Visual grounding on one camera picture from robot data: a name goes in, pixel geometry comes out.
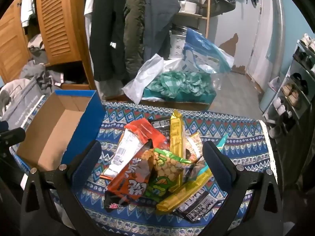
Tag wooden wardrobe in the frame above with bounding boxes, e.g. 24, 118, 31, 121
0, 0, 97, 90

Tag white door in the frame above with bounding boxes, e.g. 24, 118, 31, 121
246, 0, 289, 89

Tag black printed snack packet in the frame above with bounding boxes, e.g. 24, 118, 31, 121
172, 184, 225, 224
150, 117, 173, 139

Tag clear plastic bag green contents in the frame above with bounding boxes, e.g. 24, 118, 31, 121
145, 71, 217, 102

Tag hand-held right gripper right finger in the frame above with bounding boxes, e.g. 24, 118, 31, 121
202, 140, 289, 236

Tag grey printed bag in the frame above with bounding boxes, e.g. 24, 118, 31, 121
0, 78, 48, 129

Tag grey clothes pile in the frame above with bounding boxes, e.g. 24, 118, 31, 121
19, 34, 65, 89

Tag blue patterned cloth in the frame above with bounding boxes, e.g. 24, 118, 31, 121
10, 96, 271, 236

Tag black coat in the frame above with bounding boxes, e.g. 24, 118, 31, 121
89, 0, 129, 82

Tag wooden shelf rack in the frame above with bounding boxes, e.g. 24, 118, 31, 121
172, 0, 212, 40

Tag beige biscuit packet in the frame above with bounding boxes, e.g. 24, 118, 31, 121
184, 131, 205, 164

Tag grey blue coat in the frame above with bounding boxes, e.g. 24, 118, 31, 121
143, 0, 182, 60

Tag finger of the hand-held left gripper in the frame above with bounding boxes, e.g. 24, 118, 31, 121
0, 127, 26, 150

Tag green peanut snack packet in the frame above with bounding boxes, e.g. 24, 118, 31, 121
145, 148, 193, 197

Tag orange red snack packet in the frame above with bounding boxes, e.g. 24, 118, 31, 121
100, 118, 171, 180

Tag shoe rack with shoes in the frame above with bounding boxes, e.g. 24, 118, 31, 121
262, 33, 315, 138

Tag white plastic bag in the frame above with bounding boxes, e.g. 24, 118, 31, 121
122, 53, 188, 104

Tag dark brown orange snack packet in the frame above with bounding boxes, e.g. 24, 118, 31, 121
103, 140, 155, 210

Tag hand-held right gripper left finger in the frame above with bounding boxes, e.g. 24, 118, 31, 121
20, 140, 102, 236

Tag metal paint bucket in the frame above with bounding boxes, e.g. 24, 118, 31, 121
169, 25, 198, 60

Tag white pot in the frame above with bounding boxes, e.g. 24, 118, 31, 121
178, 0, 199, 14

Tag olive coat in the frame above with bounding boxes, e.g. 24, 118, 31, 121
123, 0, 148, 79

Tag blue plastic bag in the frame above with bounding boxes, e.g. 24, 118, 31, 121
182, 28, 235, 75

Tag gold long snack packet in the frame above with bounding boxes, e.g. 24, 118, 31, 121
169, 109, 188, 193
156, 169, 213, 212

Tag blue cardboard box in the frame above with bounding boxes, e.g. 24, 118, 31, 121
15, 90, 107, 172

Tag louvered wooden wardrobe door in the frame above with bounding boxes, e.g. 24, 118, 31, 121
36, 0, 89, 66

